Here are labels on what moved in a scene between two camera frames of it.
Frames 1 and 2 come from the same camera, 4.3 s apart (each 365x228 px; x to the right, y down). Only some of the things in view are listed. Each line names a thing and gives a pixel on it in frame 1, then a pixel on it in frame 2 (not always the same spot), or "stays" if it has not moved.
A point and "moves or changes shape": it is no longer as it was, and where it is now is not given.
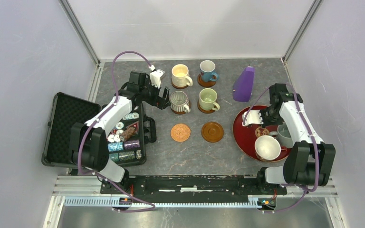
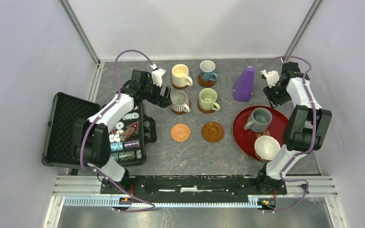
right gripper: [260, 116] → [268, 91]
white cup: [267, 147] stays
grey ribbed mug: [179, 101] stays
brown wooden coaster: [178, 87] stays
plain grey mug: [283, 135] moves or changes shape
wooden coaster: [180, 132] stays
